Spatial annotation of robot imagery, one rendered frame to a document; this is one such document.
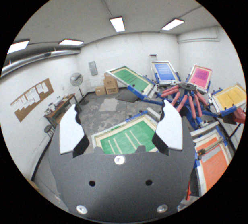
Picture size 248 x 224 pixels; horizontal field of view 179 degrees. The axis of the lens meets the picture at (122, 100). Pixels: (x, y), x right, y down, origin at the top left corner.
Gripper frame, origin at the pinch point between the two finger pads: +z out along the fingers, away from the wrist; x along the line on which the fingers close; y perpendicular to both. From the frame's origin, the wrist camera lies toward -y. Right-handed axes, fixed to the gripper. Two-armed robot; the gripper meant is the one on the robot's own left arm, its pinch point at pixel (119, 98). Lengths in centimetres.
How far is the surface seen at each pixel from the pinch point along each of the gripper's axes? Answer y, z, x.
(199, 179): 61, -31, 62
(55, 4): -122, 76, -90
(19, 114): 57, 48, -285
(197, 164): 59, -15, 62
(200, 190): 62, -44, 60
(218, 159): 59, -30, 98
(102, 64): 22, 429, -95
